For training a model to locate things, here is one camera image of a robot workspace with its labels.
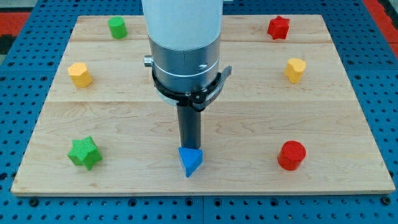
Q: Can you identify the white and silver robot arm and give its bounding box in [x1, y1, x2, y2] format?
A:
[142, 0, 223, 101]

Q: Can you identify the yellow heart block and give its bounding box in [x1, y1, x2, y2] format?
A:
[284, 58, 307, 84]

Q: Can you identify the yellow hexagon block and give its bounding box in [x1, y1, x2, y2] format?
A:
[68, 62, 93, 88]

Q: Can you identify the black quick-release clamp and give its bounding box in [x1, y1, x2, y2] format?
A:
[152, 66, 232, 112]

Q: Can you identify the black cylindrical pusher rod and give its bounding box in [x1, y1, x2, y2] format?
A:
[177, 106, 201, 149]

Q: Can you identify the blue triangle block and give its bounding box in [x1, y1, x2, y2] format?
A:
[178, 147, 203, 178]

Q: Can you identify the wooden board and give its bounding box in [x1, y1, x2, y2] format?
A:
[11, 15, 395, 197]

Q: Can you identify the red cylinder block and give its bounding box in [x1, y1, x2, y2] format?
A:
[277, 140, 307, 170]

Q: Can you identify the red star block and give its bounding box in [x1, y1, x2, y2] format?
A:
[267, 16, 290, 40]

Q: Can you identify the green cylinder block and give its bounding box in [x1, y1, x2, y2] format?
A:
[108, 16, 127, 39]

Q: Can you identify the green star block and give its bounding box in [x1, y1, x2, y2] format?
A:
[67, 136, 103, 170]

